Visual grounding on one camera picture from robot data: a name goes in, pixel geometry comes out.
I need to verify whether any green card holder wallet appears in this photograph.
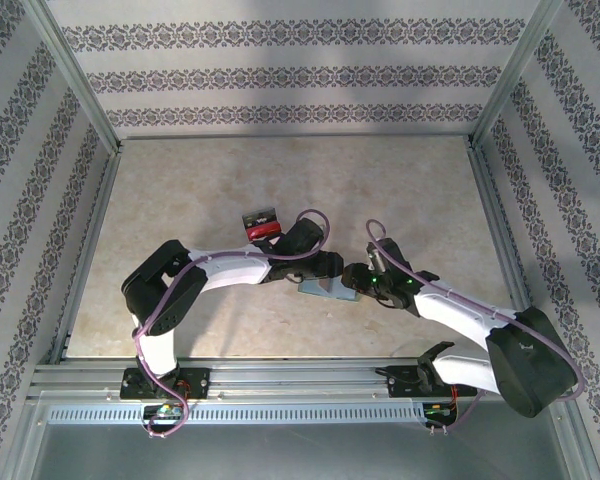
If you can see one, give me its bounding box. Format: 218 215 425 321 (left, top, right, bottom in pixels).
296 276 365 304

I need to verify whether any black printed card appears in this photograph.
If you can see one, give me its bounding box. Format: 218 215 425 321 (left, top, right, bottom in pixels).
241 205 279 229

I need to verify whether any clear box with red items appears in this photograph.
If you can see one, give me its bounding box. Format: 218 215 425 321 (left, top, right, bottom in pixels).
241 205 286 247

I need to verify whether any small electronics board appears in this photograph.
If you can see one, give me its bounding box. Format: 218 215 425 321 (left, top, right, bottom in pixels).
422 402 459 419
143 403 185 420

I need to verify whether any grey metal tray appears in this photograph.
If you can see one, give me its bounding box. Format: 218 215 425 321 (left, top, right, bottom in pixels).
9 389 599 480

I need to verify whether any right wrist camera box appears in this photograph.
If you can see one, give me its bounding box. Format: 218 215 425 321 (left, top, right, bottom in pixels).
364 241 387 271

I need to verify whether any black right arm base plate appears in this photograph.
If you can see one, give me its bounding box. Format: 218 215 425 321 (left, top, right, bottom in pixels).
387 364 479 399

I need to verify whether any aluminium back frame rail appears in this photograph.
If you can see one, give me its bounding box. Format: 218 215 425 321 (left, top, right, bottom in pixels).
115 132 476 144

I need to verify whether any aluminium front frame rail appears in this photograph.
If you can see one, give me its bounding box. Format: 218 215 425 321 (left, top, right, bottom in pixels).
27 357 574 401

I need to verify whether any aluminium side frame rail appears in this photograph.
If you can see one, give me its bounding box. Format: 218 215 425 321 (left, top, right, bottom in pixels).
467 139 551 361

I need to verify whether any slotted grey cable duct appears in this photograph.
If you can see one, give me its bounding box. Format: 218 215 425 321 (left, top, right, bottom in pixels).
46 403 427 426

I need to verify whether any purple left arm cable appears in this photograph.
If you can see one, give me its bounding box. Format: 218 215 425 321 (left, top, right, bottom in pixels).
133 208 331 442

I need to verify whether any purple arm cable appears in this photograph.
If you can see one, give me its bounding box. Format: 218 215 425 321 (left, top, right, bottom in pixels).
133 208 331 442
366 218 585 437

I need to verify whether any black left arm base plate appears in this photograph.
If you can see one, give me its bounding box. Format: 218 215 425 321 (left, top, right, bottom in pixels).
119 367 212 401

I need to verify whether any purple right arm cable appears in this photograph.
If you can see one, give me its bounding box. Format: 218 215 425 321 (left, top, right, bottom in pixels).
366 218 585 437

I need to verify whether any aluminium frame post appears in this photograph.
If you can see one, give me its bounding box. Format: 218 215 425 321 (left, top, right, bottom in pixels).
22 0 124 151
472 0 567 147

